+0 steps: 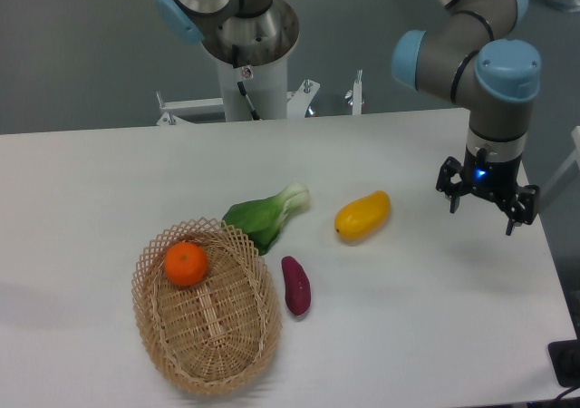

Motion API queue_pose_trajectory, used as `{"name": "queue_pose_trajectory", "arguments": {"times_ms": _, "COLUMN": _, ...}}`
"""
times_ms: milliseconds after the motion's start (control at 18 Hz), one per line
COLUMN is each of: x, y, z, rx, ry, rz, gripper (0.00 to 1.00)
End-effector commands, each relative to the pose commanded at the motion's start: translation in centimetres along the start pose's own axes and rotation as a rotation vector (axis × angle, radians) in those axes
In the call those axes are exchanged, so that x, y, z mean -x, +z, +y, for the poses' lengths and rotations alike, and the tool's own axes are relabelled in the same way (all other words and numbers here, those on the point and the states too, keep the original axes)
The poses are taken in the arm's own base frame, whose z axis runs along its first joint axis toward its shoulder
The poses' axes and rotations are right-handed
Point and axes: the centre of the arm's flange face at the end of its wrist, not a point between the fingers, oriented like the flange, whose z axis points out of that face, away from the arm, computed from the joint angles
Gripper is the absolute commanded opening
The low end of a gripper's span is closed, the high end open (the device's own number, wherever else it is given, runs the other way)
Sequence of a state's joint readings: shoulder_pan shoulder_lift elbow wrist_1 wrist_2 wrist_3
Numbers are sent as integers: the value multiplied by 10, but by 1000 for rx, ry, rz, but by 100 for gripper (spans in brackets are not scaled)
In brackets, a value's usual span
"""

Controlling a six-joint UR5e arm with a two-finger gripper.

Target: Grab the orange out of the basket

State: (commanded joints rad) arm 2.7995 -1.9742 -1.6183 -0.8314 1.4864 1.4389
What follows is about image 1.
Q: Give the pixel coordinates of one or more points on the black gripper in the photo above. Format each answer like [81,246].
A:
[493,181]

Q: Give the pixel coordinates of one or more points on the orange fruit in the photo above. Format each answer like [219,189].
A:
[185,264]

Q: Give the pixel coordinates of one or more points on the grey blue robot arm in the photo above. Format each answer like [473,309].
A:
[471,63]

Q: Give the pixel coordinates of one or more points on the woven wicker basket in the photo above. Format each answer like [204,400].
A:
[220,334]

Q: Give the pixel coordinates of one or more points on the yellow mango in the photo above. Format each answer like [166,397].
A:
[362,217]

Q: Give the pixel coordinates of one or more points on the black device at table corner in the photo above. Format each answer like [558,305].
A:
[564,356]

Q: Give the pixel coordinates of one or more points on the purple sweet potato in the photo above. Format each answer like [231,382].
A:
[298,294]

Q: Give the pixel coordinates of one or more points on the green bok choy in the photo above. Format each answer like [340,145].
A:
[262,220]

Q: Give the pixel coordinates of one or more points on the white frame at right edge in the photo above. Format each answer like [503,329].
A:
[563,176]

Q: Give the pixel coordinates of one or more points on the white right base bracket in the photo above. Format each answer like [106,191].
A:
[358,93]

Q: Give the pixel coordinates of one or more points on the white base bracket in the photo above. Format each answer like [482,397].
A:
[191,111]
[358,93]

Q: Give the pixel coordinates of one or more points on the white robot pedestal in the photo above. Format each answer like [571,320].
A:
[253,91]

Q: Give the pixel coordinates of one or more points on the white left base bracket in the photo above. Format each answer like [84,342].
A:
[191,111]

